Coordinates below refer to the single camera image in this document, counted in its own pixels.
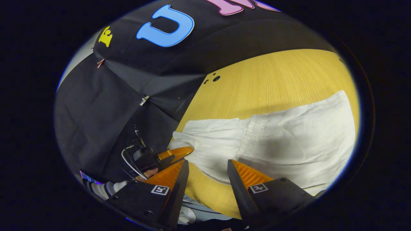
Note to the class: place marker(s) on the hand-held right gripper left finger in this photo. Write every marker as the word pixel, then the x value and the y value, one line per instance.
pixel 178 192

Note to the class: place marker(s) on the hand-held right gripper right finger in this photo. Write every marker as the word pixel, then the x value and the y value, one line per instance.
pixel 239 189

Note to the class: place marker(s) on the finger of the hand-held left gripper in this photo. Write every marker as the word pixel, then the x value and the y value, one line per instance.
pixel 176 153

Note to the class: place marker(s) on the white jeans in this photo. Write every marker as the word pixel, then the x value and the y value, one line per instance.
pixel 289 144

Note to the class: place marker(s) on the person's grey clothing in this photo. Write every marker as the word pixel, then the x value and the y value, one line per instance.
pixel 192 211

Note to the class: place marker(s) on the silver metal clip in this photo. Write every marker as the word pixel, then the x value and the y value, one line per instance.
pixel 144 100

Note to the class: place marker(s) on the black backdrop cloth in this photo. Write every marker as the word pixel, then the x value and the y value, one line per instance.
pixel 106 112

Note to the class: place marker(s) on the copper metal clip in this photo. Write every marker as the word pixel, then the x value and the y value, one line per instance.
pixel 100 63

